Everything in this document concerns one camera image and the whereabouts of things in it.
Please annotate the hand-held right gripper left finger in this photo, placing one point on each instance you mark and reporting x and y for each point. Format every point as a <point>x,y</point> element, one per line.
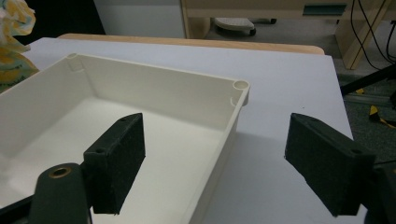
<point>115,161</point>

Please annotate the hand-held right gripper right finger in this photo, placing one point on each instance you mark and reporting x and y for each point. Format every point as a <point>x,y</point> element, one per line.
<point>323,161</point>

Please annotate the white plastic box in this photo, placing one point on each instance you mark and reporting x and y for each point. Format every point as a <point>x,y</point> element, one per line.
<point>174,93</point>

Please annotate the black stand leg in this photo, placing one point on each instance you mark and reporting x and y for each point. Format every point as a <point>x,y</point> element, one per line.
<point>370,79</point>

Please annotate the light wooden desk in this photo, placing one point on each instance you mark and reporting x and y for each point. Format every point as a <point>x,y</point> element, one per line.
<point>351,34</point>

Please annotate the yellow patterned cloth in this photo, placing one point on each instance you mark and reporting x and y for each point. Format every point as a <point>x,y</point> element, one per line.
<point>12,65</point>

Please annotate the white cabinet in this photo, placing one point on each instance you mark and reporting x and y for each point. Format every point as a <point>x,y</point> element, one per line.
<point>140,18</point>

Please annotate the aluminium rail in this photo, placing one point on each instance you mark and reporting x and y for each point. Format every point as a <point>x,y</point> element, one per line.
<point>367,100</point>

